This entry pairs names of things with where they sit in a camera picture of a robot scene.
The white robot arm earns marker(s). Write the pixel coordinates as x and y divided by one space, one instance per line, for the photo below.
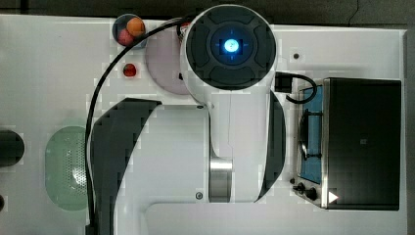
227 148

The grey round plate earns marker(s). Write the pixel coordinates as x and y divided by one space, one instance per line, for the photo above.
163 61

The red toy strawberry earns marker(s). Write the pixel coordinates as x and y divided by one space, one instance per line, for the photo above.
129 70

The red ketchup bottle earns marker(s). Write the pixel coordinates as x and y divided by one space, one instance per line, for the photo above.
181 30

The pink toy fruit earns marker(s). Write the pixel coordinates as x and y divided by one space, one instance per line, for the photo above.
125 38

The orange toy fruit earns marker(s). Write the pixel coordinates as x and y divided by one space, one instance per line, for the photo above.
135 27

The blue grey bowl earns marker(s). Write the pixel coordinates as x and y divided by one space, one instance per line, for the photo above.
120 23

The black toaster oven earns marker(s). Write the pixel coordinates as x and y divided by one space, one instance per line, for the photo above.
349 144

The green perforated colander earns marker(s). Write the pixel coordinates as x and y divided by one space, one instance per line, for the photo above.
65 177

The black round pan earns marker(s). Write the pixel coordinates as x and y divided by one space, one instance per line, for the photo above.
11 148

